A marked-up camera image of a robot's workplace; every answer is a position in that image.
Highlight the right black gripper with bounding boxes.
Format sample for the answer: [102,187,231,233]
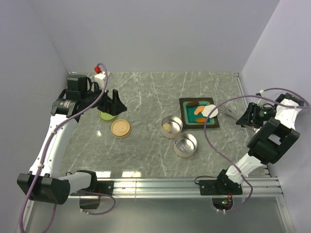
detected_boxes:
[235,102,277,129]

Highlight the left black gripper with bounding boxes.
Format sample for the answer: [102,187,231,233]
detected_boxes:
[82,82,127,116]

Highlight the metal tongs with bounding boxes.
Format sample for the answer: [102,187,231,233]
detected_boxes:
[218,106,259,133]

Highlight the beige round bun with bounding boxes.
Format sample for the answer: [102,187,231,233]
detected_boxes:
[162,122,172,133]

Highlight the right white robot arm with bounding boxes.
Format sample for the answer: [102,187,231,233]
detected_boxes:
[214,93,305,194]

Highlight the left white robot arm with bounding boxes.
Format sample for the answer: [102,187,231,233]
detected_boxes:
[17,72,127,204]

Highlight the steel lunch tin near tray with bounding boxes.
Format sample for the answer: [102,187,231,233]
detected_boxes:
[161,115,183,139]

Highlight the steel lunch tin front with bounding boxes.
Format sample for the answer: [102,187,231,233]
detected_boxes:
[173,133,197,158]

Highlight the green round lid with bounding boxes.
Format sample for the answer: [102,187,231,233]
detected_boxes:
[99,111,118,122]

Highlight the tan round lid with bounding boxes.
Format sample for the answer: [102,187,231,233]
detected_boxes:
[110,119,131,138]

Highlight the white egg piece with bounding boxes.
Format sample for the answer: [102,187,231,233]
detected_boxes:
[202,104,218,118]

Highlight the brown fried cutlet piece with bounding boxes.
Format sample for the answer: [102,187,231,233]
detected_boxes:
[196,117,207,124]

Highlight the orange salmon piece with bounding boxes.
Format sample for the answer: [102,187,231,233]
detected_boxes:
[194,105,205,116]

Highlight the dark brown sausage piece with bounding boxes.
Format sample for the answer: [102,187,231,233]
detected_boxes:
[187,101,199,107]

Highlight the black teal square tray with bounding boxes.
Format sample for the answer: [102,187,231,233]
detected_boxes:
[179,98,214,129]

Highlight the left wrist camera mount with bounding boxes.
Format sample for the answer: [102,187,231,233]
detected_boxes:
[94,67,113,89]

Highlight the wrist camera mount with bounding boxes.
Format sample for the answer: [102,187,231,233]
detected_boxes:
[256,90,267,106]
[94,67,113,89]

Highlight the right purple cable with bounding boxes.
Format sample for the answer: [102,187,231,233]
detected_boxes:
[203,87,311,214]

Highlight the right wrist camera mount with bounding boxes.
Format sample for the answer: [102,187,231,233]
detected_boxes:
[256,90,267,106]

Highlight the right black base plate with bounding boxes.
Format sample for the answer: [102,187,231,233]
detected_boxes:
[199,180,243,196]

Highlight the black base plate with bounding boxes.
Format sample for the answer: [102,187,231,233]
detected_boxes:
[199,180,243,196]
[94,181,114,196]

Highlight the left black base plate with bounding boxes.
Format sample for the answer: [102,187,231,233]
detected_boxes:
[94,181,114,196]

